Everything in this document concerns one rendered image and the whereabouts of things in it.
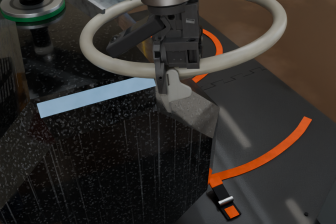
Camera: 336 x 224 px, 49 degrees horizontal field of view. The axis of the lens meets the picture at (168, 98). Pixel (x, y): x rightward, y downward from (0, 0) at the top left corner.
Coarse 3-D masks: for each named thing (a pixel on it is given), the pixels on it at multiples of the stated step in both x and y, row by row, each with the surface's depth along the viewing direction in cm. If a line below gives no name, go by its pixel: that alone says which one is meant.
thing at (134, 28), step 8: (152, 16) 63; (136, 24) 66; (144, 24) 62; (152, 24) 62; (160, 24) 62; (120, 32) 68; (128, 32) 65; (136, 32) 63; (144, 32) 63; (152, 32) 63; (112, 40) 66; (120, 40) 65; (128, 40) 64; (136, 40) 64; (112, 48) 66; (120, 48) 65; (128, 48) 65; (112, 56) 66
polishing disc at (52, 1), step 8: (8, 0) 129; (16, 0) 129; (48, 0) 129; (56, 0) 129; (8, 8) 124; (16, 8) 124; (24, 8) 124; (32, 8) 124; (40, 8) 124; (48, 8) 124; (56, 8) 126; (16, 16) 122; (24, 16) 122; (32, 16) 122
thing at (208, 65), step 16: (128, 0) 103; (256, 0) 94; (272, 0) 89; (96, 16) 95; (112, 16) 100; (272, 16) 85; (272, 32) 74; (80, 48) 83; (240, 48) 70; (256, 48) 71; (96, 64) 76; (112, 64) 73; (128, 64) 71; (144, 64) 70; (208, 64) 68; (224, 64) 69
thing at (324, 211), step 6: (330, 192) 144; (330, 198) 145; (324, 204) 150; (330, 204) 146; (324, 210) 151; (330, 210) 147; (318, 216) 155; (324, 216) 152; (330, 216) 148; (324, 222) 152; (330, 222) 149
